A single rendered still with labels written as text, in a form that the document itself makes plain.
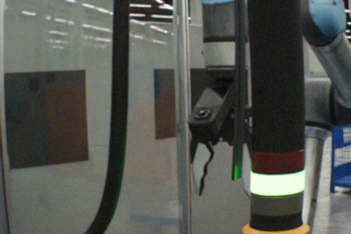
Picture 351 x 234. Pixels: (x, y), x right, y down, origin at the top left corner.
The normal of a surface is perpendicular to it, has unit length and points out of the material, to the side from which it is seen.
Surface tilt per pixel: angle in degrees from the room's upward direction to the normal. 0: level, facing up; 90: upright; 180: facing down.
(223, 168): 90
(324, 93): 66
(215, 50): 90
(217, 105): 31
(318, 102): 86
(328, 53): 150
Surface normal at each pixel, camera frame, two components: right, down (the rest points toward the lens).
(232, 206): 0.70, 0.02
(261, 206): -0.66, 0.06
